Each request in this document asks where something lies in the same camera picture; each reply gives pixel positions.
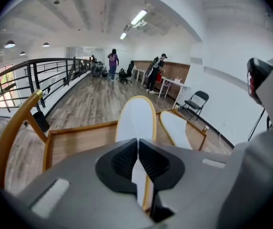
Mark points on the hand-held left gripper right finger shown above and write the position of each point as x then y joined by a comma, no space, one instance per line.
168,170

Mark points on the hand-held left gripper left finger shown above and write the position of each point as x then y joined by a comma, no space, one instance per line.
112,170

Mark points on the white oval insole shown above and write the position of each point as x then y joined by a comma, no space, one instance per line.
136,118
174,128

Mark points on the wooden shoe rack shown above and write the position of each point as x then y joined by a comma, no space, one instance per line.
79,139

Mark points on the black folding chair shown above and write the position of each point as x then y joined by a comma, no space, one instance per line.
197,100

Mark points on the black trash bin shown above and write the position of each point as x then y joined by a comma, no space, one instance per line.
41,121

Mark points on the white folding table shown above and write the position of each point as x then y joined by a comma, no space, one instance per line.
138,71
174,83

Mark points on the red box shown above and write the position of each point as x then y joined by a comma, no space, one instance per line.
159,77

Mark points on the black office chair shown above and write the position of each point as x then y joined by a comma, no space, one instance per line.
126,73

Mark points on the dark wheeled equipment cluster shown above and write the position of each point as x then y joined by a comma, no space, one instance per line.
98,68

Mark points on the black metal railing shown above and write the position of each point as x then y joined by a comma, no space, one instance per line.
33,80

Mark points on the ceiling tube light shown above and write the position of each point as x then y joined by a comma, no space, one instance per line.
123,36
138,17

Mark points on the black chest-mounted monitor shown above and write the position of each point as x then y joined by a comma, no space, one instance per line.
260,68

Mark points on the black pendant lamp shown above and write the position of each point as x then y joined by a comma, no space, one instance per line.
22,53
9,44
46,45

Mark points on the white ceiling-mounted unit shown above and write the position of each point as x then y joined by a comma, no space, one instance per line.
141,24

